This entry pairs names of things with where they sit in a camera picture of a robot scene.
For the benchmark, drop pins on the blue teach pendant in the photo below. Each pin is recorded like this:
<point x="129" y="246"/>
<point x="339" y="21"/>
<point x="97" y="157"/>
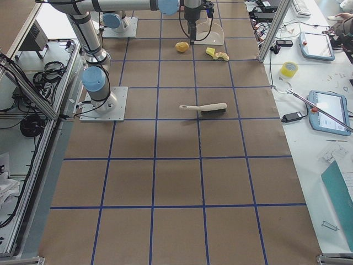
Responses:
<point x="316" y="46"/>
<point x="335" y="105"/>

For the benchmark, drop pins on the blue teach pendant near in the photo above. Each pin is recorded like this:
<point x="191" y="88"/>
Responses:
<point x="335" y="105"/>

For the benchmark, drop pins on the yellow potato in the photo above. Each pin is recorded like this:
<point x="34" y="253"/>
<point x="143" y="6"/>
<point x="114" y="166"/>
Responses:
<point x="181" y="47"/>

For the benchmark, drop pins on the black power adapter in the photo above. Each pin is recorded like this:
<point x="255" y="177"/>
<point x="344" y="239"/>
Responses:
<point x="292" y="117"/>

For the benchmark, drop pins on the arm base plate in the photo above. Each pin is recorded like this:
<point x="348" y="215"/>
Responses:
<point x="127" y="29"/>
<point x="118" y="105"/>

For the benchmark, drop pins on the aluminium frame post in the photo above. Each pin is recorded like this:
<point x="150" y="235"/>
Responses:
<point x="274" y="27"/>

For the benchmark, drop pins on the blue teach pendant far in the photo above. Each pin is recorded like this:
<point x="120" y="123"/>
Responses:
<point x="316" y="46"/>

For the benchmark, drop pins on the grey control box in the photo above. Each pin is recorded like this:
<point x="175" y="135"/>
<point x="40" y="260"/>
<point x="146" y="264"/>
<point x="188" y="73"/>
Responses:
<point x="36" y="39"/>

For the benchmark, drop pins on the pale bread scrap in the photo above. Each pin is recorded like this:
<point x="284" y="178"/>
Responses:
<point x="221" y="55"/>

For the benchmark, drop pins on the yellow tape roll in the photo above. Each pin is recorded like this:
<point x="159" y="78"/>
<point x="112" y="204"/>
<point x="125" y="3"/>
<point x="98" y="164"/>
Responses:
<point x="288" y="69"/>

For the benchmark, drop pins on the white hand brush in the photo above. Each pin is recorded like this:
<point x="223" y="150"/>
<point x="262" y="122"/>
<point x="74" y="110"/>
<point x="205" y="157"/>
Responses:
<point x="206" y="109"/>

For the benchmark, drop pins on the teal notebook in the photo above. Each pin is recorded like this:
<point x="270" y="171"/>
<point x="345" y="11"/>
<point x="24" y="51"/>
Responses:
<point x="339" y="196"/>

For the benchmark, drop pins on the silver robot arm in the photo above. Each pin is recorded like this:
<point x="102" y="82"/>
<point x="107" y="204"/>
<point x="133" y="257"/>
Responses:
<point x="96" y="77"/>

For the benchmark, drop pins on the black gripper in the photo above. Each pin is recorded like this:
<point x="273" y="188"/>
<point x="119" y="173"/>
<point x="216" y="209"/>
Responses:
<point x="191" y="15"/>

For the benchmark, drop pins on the white plastic dustpan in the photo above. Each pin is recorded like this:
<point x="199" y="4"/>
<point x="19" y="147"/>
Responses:
<point x="209" y="33"/>

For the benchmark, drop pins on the yellow sponge piece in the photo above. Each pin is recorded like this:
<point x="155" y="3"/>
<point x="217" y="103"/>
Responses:
<point x="210" y="51"/>

